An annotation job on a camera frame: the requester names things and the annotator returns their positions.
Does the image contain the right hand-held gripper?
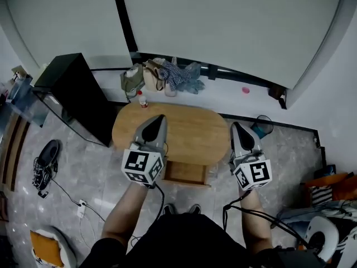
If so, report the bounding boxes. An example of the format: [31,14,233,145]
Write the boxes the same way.
[229,122,273,191]

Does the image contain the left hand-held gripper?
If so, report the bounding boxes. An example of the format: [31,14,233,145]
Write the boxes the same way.
[121,115,168,189]

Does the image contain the person's right forearm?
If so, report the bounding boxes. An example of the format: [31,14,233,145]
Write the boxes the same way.
[239,188,273,254]

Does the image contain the person's left forearm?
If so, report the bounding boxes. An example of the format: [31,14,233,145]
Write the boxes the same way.
[100,181,149,248]

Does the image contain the oval wooden table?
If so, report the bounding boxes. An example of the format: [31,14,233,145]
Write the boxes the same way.
[111,102,231,167]

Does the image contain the black mesh waste bin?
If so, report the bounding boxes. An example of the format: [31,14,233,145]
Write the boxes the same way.
[249,114,274,140]

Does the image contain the red label bottle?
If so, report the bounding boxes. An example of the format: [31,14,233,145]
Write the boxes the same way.
[137,90,149,109]

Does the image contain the beige bag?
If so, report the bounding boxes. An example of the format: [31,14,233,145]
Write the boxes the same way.
[142,59,167,92]

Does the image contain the olive green bag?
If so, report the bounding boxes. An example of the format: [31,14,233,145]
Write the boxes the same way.
[119,63,146,101]

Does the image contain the blue plaid shirt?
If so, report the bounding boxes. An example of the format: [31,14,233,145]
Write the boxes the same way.
[158,59,206,95]

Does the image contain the person's left shoe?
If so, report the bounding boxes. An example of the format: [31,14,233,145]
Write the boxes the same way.
[162,203,177,216]

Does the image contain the black cabinet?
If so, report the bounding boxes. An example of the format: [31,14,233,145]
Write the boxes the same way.
[32,52,118,148]

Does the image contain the black white striped cushion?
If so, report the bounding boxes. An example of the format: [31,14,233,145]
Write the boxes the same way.
[308,185,334,207]

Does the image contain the blue denim garment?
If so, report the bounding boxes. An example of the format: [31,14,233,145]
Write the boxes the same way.
[277,199,357,231]

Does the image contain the white power strip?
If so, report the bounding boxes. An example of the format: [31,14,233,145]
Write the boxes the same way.
[76,199,88,219]

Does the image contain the person's black trousers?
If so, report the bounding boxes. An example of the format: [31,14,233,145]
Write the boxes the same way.
[126,212,252,268]

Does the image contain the wide white roller blind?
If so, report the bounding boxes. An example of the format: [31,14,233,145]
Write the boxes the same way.
[119,0,344,90]

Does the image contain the person's black top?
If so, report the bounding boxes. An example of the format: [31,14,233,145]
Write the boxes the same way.
[80,236,282,268]

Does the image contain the wooden shelf unit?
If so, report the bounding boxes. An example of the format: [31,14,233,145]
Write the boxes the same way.
[0,112,31,193]

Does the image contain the clear plastic container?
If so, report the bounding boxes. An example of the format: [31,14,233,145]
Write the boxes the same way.
[4,73,35,109]

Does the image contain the narrow white roller blind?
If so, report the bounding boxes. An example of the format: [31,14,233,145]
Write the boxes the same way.
[3,0,132,70]

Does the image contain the white chair with orange cushion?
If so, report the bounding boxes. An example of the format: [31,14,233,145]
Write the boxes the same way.
[29,226,78,268]

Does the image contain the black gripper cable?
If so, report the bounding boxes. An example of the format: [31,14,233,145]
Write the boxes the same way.
[222,190,316,251]
[128,183,166,248]

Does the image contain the thin floor cable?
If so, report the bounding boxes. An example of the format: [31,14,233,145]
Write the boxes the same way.
[51,177,140,251]

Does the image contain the black window frame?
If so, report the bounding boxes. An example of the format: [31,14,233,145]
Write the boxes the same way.
[110,0,139,56]

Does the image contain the tangled black cables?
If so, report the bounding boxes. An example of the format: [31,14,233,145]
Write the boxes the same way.
[31,156,59,199]

